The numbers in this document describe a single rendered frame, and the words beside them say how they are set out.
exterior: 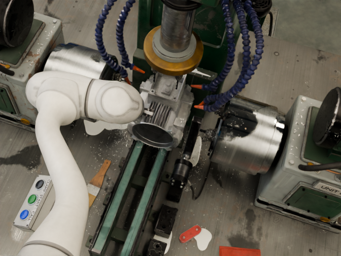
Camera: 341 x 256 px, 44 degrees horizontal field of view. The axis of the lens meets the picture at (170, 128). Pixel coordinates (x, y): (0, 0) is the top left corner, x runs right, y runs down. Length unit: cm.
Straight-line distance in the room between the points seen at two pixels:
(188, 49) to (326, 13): 244
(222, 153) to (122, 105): 51
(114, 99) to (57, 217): 34
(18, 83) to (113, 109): 54
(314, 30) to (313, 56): 131
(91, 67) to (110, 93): 45
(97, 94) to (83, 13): 109
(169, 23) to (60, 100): 36
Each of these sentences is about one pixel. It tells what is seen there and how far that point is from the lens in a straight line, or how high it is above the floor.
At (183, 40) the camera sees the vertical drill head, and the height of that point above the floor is 141.
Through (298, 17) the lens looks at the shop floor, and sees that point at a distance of 348.
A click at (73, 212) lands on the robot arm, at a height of 157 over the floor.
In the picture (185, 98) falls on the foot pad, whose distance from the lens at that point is 149.
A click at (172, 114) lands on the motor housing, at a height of 108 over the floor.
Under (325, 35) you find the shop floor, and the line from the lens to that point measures 344.
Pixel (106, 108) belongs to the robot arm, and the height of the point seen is 146.
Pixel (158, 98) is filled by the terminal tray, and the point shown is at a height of 113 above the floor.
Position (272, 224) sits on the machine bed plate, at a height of 80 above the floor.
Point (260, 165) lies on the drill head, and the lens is 142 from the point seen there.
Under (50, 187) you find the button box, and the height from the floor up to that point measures 108.
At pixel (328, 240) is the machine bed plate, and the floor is 80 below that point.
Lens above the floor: 231
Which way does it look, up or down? 61 degrees down
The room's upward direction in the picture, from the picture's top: 11 degrees clockwise
